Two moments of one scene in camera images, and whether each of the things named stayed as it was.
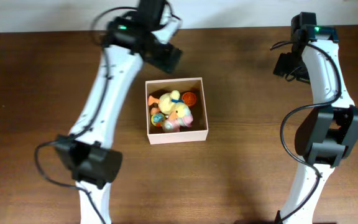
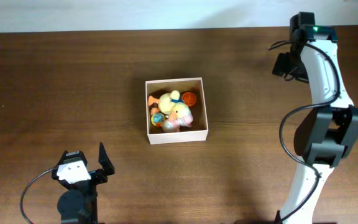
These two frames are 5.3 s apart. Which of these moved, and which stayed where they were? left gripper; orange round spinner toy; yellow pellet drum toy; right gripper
Moved: left gripper
Stayed: right gripper; yellow pellet drum toy; orange round spinner toy
